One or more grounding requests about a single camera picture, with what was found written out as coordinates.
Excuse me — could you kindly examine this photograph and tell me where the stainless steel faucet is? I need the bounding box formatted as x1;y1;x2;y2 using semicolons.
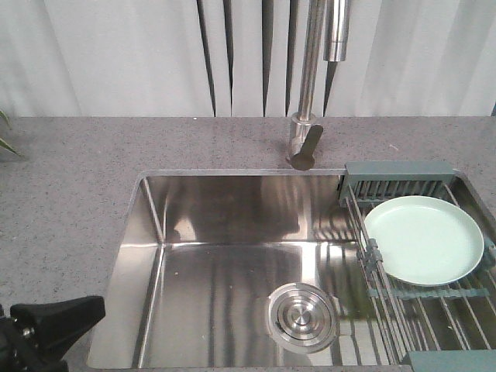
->
286;1;352;171

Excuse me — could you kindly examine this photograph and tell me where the light green round plate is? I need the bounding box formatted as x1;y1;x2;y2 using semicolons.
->
364;195;484;287

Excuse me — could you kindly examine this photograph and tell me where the round steel sink drain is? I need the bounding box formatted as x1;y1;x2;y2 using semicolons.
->
265;282;339;354

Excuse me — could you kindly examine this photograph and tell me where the stainless steel sink basin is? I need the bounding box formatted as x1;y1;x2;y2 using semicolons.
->
88;168;413;371

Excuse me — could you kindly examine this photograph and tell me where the green metal dish drying rack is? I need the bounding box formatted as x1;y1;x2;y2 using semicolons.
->
338;161;495;371

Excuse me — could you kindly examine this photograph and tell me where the white pleated curtain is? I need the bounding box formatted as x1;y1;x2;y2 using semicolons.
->
1;1;495;117

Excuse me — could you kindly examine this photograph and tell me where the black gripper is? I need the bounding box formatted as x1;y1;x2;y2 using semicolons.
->
1;295;105;371

